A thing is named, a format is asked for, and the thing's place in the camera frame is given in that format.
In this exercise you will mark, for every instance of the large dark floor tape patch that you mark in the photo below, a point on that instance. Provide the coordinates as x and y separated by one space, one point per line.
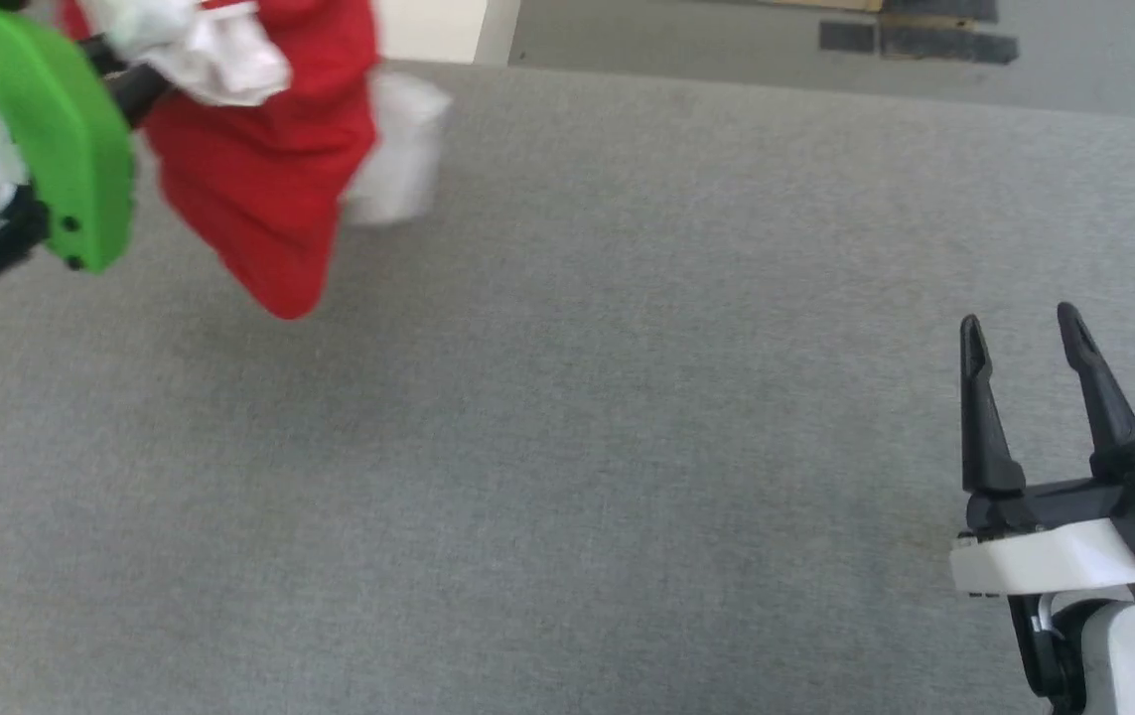
944 42

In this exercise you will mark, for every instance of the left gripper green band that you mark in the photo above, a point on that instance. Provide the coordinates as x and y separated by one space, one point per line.
61 129

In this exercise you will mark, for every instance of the grey metal frame leg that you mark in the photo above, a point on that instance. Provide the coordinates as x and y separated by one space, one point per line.
497 30

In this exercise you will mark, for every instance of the small dark floor tape patch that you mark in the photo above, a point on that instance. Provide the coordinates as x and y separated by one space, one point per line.
846 37

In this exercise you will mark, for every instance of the red and white garment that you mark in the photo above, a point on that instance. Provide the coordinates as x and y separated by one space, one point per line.
264 169

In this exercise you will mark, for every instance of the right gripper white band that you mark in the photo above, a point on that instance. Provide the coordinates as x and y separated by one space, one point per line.
1064 556

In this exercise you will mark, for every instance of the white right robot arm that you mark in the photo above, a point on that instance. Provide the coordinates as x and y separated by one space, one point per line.
1133 655

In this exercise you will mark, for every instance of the white board panel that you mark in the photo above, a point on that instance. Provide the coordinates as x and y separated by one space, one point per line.
428 28

